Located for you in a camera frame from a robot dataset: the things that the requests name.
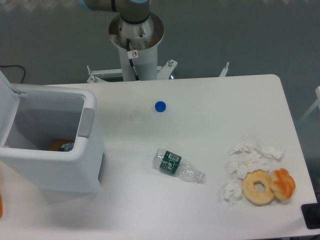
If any white trash can lid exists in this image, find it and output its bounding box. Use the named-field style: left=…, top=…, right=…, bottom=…
left=0, top=72, right=20, bottom=146

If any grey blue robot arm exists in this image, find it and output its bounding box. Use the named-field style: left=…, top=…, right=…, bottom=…
left=78, top=0, right=150, bottom=24

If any blue bottle cap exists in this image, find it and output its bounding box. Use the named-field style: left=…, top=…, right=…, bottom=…
left=154, top=101, right=167, bottom=113

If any trash inside can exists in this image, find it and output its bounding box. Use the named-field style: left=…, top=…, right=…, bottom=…
left=49, top=139, right=75, bottom=152

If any white trash can body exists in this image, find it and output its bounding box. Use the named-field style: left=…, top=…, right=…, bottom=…
left=0, top=84, right=105, bottom=193

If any crushed clear plastic bottle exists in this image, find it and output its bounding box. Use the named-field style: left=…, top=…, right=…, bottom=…
left=152, top=148, right=206, bottom=184

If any crumpled white tissue upper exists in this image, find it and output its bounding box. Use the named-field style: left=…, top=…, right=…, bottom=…
left=227, top=141, right=285, bottom=180

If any crumpled white tissue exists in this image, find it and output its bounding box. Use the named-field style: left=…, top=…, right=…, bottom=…
left=227, top=141, right=285, bottom=180
left=222, top=179, right=243, bottom=206

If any crumpled white tissue lower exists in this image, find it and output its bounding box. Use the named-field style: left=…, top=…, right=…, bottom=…
left=222, top=179, right=243, bottom=206

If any orange glazed bread roll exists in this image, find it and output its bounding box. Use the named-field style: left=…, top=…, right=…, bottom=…
left=269, top=168, right=296, bottom=201

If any black device table corner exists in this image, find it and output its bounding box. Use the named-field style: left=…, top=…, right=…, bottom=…
left=301, top=203, right=320, bottom=230

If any orange object left edge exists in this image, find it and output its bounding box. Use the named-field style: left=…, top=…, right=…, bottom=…
left=0, top=192, right=3, bottom=219

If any white metal base frame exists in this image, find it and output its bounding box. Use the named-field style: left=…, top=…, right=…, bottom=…
left=86, top=59, right=230, bottom=83

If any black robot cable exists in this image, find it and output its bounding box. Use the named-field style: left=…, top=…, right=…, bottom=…
left=125, top=38, right=140, bottom=81

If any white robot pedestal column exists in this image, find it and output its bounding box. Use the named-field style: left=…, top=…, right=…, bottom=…
left=108, top=12, right=164, bottom=82

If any plain ring donut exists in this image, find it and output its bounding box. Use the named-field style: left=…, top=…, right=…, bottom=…
left=241, top=170, right=275, bottom=206

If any white frame right edge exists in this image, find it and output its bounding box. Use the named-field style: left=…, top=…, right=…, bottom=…
left=297, top=86, right=320, bottom=126

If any black floor cable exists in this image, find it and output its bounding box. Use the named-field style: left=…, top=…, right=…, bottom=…
left=0, top=64, right=26, bottom=83

